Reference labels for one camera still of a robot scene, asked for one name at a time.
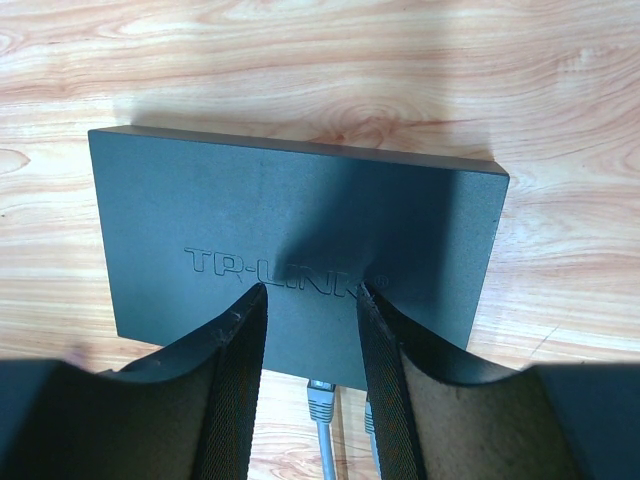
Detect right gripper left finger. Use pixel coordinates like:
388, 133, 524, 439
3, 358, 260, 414
1, 283, 268, 479

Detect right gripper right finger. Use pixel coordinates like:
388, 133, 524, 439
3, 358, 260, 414
357, 284, 639, 479

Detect grey ethernet cable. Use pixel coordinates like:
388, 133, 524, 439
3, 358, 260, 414
304, 378, 337, 480
362, 389, 384, 480

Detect black network switch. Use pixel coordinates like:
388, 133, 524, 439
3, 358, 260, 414
88, 126, 510, 389

